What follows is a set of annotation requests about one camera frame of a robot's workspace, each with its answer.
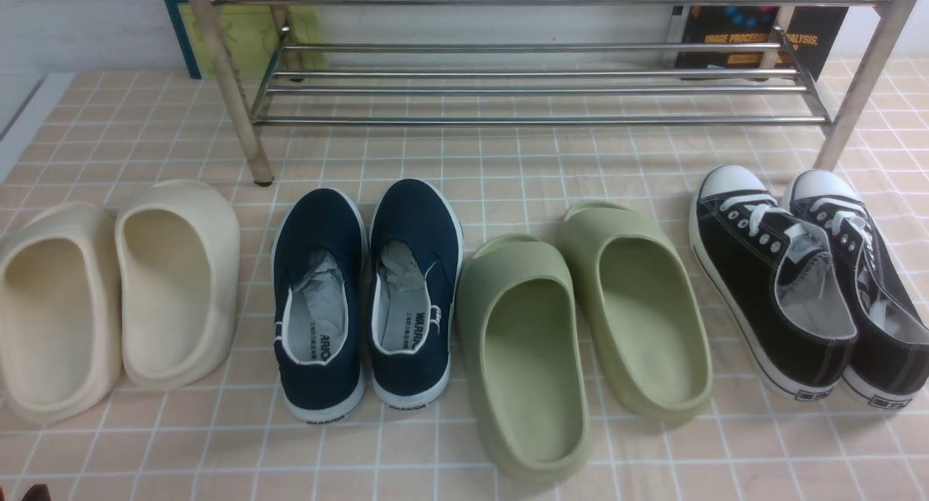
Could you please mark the navy canvas shoe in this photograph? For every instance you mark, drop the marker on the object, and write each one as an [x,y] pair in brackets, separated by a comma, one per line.
[416,250]
[316,262]

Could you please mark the metal shoe rack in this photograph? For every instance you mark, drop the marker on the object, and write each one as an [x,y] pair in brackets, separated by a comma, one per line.
[780,72]

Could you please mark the left green foam slipper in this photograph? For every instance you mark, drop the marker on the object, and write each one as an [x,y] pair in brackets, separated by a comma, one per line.
[515,315]

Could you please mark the green foam slipper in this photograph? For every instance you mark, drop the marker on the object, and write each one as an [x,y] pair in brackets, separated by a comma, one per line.
[515,315]
[636,296]

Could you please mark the right green foam slipper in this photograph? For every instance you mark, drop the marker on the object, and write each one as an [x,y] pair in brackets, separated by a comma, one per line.
[636,296]

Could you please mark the right cream foam slipper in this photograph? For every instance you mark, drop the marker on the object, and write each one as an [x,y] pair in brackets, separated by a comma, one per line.
[179,251]

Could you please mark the cream foam slipper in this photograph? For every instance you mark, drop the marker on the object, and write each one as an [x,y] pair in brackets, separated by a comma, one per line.
[60,304]
[179,251]

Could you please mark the blue green book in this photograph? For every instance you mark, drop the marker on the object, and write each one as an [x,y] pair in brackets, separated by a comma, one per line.
[249,30]

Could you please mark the left black canvas sneaker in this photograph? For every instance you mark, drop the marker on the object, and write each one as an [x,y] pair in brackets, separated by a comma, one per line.
[775,272]

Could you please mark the black canvas sneaker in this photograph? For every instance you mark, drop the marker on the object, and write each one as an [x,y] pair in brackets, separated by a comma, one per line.
[775,272]
[889,364]

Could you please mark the black orange book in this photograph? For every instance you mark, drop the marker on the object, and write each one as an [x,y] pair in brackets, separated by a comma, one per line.
[812,31]

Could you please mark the left cream foam slipper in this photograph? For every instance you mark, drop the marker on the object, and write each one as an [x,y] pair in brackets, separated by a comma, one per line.
[60,304]

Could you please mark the right black canvas sneaker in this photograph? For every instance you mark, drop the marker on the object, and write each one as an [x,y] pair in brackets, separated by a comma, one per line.
[889,364]

